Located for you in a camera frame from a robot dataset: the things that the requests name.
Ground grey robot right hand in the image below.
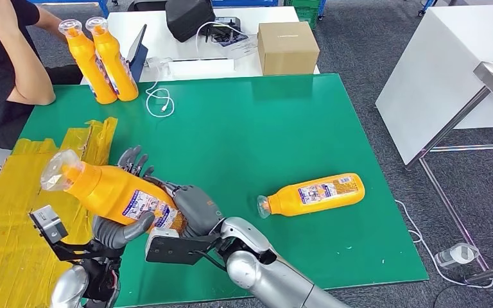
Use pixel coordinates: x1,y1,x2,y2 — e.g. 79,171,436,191
143,174,226,239

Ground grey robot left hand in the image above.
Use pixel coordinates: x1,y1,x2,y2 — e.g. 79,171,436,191
91,145,157,251

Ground orange bottle with clear cap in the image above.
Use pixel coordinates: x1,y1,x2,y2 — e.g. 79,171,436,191
57,19,119,105
85,16,140,103
256,172,366,219
40,148,187,234

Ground yellow taped cardboard sheet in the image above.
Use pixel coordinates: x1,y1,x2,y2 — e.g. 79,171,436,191
0,117,119,308

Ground blue metal rack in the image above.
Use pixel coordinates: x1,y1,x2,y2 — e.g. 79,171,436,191
30,0,111,18
210,0,279,8

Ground black chair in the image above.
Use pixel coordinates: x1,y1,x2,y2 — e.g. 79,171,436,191
127,0,169,13

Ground tablet with blue case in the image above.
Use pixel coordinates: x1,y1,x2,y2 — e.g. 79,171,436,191
126,24,150,83

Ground clear plastic sleeve with papers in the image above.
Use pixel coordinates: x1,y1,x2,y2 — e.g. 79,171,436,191
216,33,259,60

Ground white desk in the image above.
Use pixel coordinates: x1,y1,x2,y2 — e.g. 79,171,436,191
80,6,320,85

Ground black electronic device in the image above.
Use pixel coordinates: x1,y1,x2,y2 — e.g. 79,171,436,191
205,16,243,44

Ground brown cardboard box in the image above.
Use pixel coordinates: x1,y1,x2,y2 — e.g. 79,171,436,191
257,21,320,76

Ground black bag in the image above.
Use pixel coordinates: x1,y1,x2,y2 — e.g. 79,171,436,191
164,0,216,44

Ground white power adapter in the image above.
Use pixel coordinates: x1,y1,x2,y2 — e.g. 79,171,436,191
434,242,480,270

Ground white table with panel sides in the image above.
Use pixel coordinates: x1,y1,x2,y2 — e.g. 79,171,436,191
375,4,493,167

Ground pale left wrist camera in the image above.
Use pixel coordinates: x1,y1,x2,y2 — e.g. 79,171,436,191
28,205,69,246

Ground white USB cable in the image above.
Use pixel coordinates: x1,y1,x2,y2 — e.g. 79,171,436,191
145,81,175,119

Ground white power cord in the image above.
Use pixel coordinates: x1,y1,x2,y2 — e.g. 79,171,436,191
195,20,247,60

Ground long white extension cord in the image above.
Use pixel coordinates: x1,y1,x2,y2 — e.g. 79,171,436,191
394,198,493,290

